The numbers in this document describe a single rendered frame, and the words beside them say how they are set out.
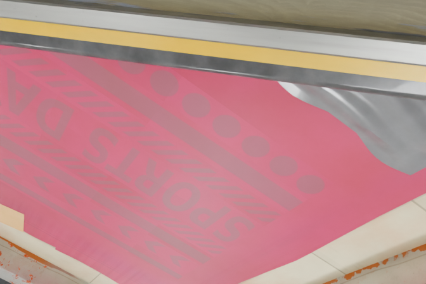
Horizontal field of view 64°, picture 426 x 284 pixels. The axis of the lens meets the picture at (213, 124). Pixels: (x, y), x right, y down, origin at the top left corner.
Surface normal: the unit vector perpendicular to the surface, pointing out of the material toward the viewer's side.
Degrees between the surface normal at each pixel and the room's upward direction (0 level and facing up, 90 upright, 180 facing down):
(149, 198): 0
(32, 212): 0
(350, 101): 28
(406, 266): 90
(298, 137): 0
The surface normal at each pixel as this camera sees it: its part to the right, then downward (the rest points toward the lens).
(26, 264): 0.54, -0.57
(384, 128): 0.14, 0.25
